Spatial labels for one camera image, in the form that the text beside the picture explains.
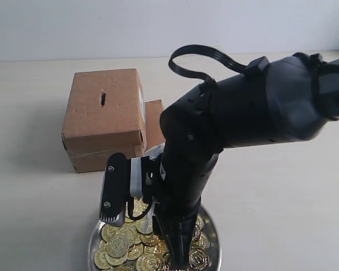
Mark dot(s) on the gold coin bottom right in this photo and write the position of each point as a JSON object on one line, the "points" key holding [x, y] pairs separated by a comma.
{"points": [[198, 259]]}

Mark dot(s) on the gold coin left front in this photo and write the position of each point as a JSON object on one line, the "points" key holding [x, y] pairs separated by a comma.
{"points": [[117, 245]]}

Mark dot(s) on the gold coin centre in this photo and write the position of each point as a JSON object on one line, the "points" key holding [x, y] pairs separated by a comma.
{"points": [[149, 239]]}

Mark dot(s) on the black and grey wrist camera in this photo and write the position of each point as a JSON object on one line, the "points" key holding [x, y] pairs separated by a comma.
{"points": [[121, 184]]}

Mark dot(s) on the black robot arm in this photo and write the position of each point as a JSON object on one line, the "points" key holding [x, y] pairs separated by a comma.
{"points": [[264, 103]]}

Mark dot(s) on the cardboard box with slot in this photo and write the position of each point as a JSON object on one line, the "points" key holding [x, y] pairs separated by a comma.
{"points": [[106, 113]]}

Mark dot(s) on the gold coin bottom middle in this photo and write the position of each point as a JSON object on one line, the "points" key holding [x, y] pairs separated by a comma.
{"points": [[150, 262]]}

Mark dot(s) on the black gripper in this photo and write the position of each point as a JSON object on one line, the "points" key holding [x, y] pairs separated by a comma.
{"points": [[175, 178]]}

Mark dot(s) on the gold coin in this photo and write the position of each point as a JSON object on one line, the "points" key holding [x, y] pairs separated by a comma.
{"points": [[117, 245], [150, 262], [149, 239], [198, 259]]}

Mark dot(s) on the round silver metal plate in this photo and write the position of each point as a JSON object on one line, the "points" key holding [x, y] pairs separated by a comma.
{"points": [[210, 229]]}

